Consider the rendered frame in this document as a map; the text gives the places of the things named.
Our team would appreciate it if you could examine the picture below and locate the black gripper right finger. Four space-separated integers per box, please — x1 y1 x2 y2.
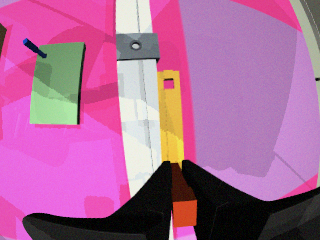
181 160 320 240

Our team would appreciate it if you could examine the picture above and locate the grey slotted aluminum rail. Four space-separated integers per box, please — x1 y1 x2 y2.
115 0 161 197

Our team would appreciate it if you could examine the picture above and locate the blue pin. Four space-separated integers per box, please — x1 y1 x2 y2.
23 39 47 59

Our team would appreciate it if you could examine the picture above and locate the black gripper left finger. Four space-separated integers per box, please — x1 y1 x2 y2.
23 161 172 240

